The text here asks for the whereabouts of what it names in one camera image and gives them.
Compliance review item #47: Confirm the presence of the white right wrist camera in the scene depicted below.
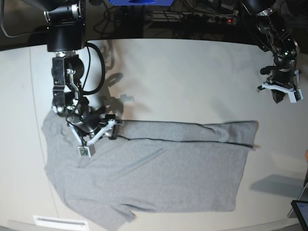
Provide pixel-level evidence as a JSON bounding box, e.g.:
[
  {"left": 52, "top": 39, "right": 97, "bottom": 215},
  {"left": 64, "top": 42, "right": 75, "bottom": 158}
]
[{"left": 78, "top": 144, "right": 96, "bottom": 157}]

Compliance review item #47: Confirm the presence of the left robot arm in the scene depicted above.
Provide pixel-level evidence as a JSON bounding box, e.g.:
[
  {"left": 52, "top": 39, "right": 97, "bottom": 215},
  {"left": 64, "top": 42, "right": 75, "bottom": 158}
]
[{"left": 240, "top": 0, "right": 303, "bottom": 103}]

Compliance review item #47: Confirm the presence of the black power strip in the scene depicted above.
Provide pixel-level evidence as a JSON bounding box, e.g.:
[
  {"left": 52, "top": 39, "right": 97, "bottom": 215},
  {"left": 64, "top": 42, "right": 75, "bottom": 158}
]
[{"left": 145, "top": 11, "right": 238, "bottom": 25}]

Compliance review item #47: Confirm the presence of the black tablet on stand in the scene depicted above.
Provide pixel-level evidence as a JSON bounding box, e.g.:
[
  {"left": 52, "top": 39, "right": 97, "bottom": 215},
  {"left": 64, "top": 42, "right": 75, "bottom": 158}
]
[{"left": 291, "top": 200, "right": 308, "bottom": 231}]

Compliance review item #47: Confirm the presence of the white label strip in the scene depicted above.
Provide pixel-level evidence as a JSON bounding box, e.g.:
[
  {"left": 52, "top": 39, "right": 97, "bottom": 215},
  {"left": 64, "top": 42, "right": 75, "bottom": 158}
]
[{"left": 33, "top": 215, "right": 89, "bottom": 231}]

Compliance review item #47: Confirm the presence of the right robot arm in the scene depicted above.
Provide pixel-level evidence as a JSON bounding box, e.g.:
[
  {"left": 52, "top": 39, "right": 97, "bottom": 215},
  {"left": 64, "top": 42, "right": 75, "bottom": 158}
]
[{"left": 28, "top": 0, "right": 120, "bottom": 147}]

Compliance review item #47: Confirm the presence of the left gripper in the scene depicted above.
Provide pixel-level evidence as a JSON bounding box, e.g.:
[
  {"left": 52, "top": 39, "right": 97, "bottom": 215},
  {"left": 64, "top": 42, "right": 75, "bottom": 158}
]
[{"left": 257, "top": 66, "right": 302, "bottom": 103}]

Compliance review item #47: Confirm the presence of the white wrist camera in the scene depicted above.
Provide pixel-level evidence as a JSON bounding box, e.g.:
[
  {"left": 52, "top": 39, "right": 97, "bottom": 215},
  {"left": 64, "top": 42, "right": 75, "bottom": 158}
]
[
  {"left": 288, "top": 89, "right": 303, "bottom": 103},
  {"left": 78, "top": 144, "right": 96, "bottom": 157}
]

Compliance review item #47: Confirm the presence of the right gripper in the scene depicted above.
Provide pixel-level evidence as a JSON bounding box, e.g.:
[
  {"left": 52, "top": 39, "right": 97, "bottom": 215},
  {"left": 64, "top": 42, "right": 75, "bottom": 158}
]
[{"left": 66, "top": 106, "right": 123, "bottom": 146}]

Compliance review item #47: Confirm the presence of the grey T-shirt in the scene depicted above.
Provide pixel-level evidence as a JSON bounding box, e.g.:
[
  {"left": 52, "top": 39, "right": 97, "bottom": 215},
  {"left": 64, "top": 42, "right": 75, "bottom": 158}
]
[{"left": 42, "top": 113, "right": 258, "bottom": 231}]

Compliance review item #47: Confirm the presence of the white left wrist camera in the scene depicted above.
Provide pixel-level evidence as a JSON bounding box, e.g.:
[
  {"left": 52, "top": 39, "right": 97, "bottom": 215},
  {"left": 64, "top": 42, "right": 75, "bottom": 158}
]
[{"left": 288, "top": 89, "right": 303, "bottom": 103}]

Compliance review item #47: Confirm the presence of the blue box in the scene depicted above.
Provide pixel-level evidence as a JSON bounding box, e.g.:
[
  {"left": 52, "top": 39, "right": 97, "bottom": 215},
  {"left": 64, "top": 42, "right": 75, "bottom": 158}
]
[{"left": 109, "top": 0, "right": 173, "bottom": 6}]

